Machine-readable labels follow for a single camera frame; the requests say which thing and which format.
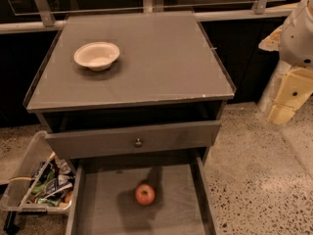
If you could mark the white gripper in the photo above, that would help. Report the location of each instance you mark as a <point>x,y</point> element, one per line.
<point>298,41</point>

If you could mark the round metal drawer knob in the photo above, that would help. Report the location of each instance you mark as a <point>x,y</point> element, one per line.
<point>138,143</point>

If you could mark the white diagonal support post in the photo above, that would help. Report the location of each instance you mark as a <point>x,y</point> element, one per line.
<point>269,93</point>

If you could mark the grey top drawer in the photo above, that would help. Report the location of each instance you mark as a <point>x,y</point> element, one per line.
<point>120,141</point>

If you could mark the white paper bowl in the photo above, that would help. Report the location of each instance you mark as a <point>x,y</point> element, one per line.
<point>96,56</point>

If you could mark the clear plastic storage bin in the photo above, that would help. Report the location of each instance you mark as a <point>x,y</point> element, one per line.
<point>18,189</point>

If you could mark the snack packets in bin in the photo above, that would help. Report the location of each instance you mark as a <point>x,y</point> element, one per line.
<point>53,184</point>

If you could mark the red apple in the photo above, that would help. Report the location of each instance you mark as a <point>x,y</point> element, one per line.
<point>145,194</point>

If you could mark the grey wooden drawer cabinet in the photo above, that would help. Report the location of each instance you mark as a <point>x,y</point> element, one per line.
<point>166,73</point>

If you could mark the metal railing with glass panel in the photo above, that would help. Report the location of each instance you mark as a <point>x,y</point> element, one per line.
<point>21,16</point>

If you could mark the grey open middle drawer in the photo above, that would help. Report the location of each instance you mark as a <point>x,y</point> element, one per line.
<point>104,202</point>

